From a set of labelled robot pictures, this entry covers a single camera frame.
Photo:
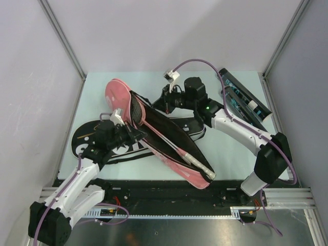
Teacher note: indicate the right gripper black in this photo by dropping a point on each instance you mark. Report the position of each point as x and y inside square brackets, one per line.
[164, 102]

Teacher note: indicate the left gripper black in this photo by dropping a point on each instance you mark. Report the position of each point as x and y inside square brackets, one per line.
[133, 135]

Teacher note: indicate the red badminton racket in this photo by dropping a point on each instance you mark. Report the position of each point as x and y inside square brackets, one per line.
[139, 117]

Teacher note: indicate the black SPORT racket bag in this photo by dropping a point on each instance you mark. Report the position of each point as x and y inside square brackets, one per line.
[82, 138]

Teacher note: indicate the pink SPORT racket bag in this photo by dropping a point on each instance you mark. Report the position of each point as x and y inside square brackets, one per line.
[118, 95]

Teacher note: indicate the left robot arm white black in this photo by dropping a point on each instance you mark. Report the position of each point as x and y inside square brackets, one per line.
[51, 221]

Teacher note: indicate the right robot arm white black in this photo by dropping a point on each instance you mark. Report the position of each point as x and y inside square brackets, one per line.
[272, 152]

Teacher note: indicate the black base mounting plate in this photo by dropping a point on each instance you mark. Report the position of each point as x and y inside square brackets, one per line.
[220, 196]

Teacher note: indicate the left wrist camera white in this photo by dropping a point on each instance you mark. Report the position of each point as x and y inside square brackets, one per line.
[116, 117]

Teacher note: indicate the white slotted cable duct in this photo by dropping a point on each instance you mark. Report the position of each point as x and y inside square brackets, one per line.
[210, 212]

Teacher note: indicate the aluminium frame rail left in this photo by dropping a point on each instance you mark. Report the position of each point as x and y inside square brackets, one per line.
[55, 24]

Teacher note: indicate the aluminium frame rail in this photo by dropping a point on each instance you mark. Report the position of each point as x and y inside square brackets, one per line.
[289, 31]
[55, 24]

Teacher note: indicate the aluminium frame rail right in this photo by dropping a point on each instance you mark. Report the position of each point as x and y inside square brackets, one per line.
[289, 31]

